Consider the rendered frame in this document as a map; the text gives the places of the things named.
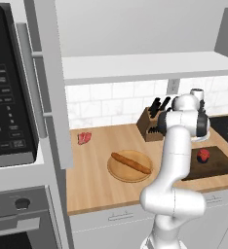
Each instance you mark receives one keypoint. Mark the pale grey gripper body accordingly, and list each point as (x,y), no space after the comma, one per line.
(202,138)

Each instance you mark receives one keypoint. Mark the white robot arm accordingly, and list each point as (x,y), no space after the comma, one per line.
(176,155)

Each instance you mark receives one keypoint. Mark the dark cutting board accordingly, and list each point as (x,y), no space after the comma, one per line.
(220,165)

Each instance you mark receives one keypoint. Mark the grey tall cabinet panel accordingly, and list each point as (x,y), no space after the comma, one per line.
(54,81)

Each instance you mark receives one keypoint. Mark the white cylindrical canister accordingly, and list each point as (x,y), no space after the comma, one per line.
(197,93)

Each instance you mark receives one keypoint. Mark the wooden knife block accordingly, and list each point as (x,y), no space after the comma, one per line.
(148,124)

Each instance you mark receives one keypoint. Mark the white drawer front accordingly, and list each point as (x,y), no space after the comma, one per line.
(93,220)
(226,196)

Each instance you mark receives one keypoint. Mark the brown baguette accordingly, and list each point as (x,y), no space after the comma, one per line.
(130,162)

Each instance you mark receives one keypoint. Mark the round wooden plate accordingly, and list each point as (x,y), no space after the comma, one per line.
(125,173)

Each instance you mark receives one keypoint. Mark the white cupboard door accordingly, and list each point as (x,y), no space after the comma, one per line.
(213,230)
(112,238)

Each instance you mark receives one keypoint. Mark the red raw meat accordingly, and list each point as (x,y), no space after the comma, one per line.
(84,137)

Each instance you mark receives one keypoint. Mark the black oven knob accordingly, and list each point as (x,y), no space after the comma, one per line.
(22,203)

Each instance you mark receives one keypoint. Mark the black microwave oven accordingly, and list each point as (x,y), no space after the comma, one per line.
(8,90)

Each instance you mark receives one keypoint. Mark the grey built-in oven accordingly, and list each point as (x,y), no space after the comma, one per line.
(21,223)

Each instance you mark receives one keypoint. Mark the white wall outlet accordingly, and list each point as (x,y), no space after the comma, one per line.
(173,86)

